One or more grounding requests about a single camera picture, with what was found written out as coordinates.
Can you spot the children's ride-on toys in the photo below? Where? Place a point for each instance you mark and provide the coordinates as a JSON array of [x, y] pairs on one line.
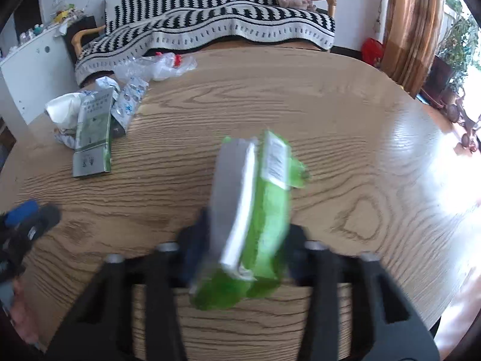
[[466, 128]]

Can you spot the white cabinet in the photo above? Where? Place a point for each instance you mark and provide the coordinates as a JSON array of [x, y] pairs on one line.
[[34, 67]]

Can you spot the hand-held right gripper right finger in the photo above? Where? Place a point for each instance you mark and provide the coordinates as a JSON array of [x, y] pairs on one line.
[[298, 259]]

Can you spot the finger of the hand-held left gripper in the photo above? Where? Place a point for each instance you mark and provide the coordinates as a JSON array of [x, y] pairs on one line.
[[22, 212], [45, 220]]

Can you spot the brown plush toy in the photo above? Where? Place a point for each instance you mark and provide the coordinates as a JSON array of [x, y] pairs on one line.
[[300, 3]]

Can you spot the black white striped blanket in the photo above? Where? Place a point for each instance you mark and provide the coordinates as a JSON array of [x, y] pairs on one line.
[[210, 18]]

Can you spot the green grey cardboard box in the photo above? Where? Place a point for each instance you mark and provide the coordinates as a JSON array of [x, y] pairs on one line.
[[94, 131]]

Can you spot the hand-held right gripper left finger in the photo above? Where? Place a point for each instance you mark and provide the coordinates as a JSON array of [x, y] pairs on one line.
[[195, 248]]

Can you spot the black speaker cabinet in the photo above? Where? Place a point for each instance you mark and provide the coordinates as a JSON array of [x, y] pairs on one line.
[[80, 26]]

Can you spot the wooden sofa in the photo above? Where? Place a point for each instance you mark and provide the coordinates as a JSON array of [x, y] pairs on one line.
[[80, 35]]

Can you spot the clear plastic bag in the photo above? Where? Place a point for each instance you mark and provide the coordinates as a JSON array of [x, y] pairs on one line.
[[158, 66]]

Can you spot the dark plant pot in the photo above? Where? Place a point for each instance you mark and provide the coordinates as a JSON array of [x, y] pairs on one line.
[[437, 79]]

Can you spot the green houseplant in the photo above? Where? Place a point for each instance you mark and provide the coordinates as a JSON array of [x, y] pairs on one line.
[[456, 37]]

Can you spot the silver pill blister packs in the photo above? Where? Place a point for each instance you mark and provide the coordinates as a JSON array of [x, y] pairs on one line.
[[129, 99]]

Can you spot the person's left hand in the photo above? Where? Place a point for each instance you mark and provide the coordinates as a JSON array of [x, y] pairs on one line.
[[24, 319]]

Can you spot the assorted bottles and papers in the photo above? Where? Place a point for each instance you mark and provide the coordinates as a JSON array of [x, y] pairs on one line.
[[62, 17]]

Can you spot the green snack packet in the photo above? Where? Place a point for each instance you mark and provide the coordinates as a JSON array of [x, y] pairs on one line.
[[263, 214]]

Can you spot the brown curtain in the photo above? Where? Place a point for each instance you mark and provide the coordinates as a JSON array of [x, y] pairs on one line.
[[409, 26]]

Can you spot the red bag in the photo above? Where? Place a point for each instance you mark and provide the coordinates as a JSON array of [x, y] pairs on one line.
[[372, 52]]

